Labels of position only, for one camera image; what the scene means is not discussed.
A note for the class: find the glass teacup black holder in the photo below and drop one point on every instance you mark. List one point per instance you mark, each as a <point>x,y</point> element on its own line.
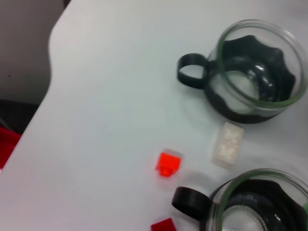
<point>284,79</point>
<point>252,190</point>

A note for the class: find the dark red long block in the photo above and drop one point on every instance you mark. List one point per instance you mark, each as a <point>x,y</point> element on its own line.
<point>163,226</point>

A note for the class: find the small red building block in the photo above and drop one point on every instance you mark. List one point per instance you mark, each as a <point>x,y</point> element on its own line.
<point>168,162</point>

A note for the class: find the white building block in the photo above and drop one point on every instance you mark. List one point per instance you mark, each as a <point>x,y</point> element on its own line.
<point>227,146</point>

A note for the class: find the red plastic item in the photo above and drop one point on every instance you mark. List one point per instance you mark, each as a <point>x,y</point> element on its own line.
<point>7,144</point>

